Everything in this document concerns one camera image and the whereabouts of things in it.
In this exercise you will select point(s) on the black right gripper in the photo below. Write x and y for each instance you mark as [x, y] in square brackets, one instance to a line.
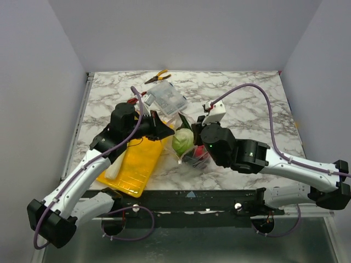
[196, 131]

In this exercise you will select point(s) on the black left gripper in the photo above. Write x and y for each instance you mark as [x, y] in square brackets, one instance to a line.
[159, 129]

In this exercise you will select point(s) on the green cabbage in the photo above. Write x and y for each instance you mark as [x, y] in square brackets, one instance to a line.
[182, 141]

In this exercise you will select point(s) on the clear pink dotted zip bag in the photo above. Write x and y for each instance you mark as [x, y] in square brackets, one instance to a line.
[174, 123]

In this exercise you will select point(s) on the red tomato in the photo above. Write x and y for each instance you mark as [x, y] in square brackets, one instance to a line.
[200, 153]

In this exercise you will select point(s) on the purple eggplant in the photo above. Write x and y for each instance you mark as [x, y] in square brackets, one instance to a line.
[195, 162]

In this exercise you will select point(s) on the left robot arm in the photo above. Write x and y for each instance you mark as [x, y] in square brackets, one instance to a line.
[57, 217]

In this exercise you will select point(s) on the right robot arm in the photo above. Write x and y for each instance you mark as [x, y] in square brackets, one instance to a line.
[316, 183]

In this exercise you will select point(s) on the yellow plastic tray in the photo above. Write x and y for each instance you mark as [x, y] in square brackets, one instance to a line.
[137, 166]

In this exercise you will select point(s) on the clear plastic screw box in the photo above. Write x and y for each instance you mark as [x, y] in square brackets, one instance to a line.
[165, 96]

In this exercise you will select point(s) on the red black utility knife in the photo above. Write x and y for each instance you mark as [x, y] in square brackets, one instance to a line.
[133, 101]

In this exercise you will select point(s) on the white leek stalk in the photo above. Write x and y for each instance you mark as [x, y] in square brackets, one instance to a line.
[112, 171]

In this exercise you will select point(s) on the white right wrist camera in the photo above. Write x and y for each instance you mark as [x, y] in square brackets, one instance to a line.
[215, 112]

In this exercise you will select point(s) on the yellow handled pliers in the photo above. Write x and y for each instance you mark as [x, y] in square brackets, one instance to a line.
[158, 77]

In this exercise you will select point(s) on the black metal base rail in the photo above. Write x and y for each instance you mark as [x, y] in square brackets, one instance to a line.
[187, 208]

